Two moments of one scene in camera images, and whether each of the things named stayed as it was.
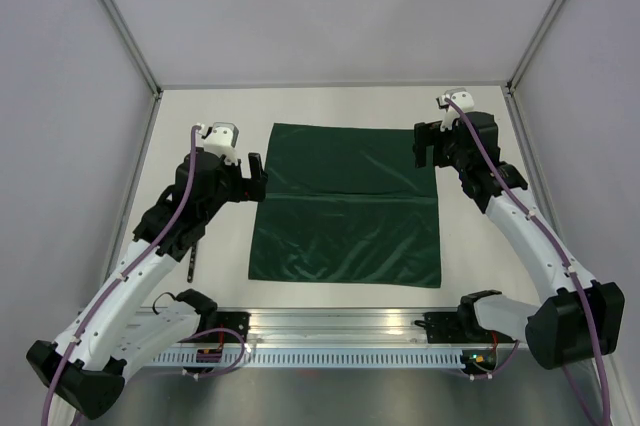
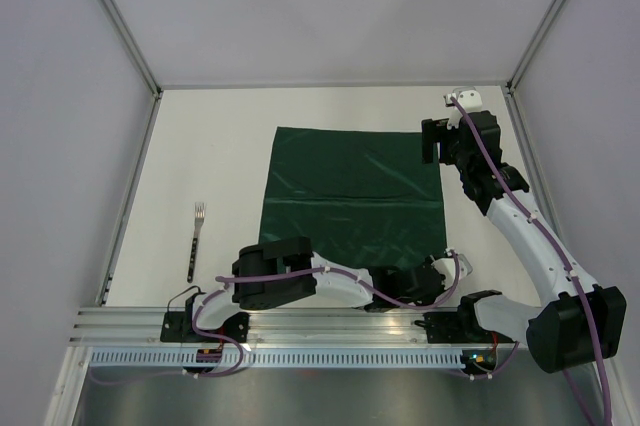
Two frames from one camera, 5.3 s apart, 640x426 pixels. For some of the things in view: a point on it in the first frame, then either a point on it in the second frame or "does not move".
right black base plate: x=442 y=328 does not move
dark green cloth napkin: x=347 y=204 does not move
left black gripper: x=249 y=189 → x=431 y=298
